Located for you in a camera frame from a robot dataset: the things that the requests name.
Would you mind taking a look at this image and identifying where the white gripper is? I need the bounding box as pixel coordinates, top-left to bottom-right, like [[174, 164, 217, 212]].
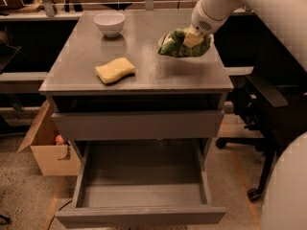
[[183, 25, 203, 48]]

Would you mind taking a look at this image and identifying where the green jalapeno chip bag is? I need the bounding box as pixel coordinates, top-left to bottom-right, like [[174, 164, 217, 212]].
[[158, 28, 211, 58]]

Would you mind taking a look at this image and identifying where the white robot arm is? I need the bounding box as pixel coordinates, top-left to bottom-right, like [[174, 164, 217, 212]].
[[191, 0, 307, 230]]

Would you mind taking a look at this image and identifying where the closed grey top drawer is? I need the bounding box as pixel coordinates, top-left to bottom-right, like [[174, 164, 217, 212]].
[[52, 110, 224, 141]]

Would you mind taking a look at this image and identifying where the grey drawer cabinet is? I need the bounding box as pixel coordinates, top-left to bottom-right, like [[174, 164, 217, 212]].
[[40, 10, 232, 141]]

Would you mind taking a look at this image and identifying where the open grey middle drawer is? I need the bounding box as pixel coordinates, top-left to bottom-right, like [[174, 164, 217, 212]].
[[56, 139, 225, 229]]

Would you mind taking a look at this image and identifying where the white ceramic bowl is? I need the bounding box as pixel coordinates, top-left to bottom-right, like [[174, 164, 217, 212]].
[[94, 11, 126, 37]]

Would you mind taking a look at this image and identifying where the yellow sponge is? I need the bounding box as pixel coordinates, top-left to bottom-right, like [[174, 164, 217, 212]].
[[95, 57, 135, 84]]

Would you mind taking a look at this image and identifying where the black office chair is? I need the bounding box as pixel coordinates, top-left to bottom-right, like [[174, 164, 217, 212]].
[[215, 26, 307, 203]]

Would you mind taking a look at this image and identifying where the red object in box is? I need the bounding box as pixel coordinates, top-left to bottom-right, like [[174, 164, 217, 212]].
[[55, 135, 65, 145]]

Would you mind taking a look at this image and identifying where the open cardboard box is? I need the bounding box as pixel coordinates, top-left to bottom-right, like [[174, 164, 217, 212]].
[[17, 101, 81, 176]]

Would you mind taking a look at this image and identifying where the black floor cable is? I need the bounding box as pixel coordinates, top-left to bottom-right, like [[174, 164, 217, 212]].
[[47, 198, 74, 230]]

